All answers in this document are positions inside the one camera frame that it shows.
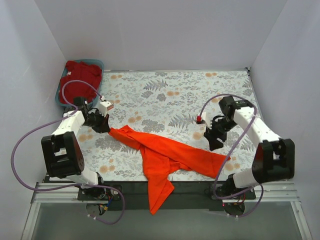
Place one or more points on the floral table mat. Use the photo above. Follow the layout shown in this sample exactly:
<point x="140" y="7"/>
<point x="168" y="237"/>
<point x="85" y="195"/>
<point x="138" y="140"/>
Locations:
<point x="161" y="103"/>

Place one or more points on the red t shirt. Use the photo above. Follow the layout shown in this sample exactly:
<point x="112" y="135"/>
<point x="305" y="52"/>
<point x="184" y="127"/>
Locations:
<point x="80" y="82"/>

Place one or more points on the black front table strip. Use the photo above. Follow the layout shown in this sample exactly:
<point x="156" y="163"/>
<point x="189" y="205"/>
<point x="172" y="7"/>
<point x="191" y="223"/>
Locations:
<point x="187" y="195"/>

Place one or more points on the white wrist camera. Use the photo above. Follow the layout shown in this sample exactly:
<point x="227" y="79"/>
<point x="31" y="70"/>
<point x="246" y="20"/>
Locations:
<point x="104" y="107"/>
<point x="204" y="119"/>

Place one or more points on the orange t shirt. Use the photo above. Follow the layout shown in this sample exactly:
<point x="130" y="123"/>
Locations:
<point x="162" y="156"/>

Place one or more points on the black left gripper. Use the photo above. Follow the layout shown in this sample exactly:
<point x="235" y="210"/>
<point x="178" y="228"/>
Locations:
<point x="100" y="122"/>

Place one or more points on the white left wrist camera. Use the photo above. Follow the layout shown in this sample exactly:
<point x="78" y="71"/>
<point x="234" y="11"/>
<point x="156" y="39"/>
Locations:
<point x="104" y="107"/>

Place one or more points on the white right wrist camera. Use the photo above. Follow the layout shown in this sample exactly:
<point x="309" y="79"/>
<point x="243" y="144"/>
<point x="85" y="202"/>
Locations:
<point x="204" y="119"/>

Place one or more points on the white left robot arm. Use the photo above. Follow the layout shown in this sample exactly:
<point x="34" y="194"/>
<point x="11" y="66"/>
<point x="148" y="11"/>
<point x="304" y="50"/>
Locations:
<point x="62" y="153"/>

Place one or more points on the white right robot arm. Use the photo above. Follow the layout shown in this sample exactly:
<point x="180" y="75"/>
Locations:
<point x="274" y="158"/>

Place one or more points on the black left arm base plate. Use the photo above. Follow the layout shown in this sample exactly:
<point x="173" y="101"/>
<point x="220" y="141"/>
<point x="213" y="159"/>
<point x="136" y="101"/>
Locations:
<point x="103" y="194"/>

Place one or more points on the aluminium front frame rail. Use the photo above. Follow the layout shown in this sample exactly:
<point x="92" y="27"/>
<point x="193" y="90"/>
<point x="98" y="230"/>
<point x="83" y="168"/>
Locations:
<point x="283" y="191"/>

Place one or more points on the blue plastic basket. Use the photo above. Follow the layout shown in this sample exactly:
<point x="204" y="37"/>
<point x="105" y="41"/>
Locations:
<point x="75" y="82"/>

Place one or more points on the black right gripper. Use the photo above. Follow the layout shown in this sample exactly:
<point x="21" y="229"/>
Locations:
<point x="215" y="135"/>

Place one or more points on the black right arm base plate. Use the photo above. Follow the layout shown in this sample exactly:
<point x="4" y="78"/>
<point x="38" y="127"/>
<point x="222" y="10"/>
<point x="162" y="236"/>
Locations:
<point x="223" y="191"/>

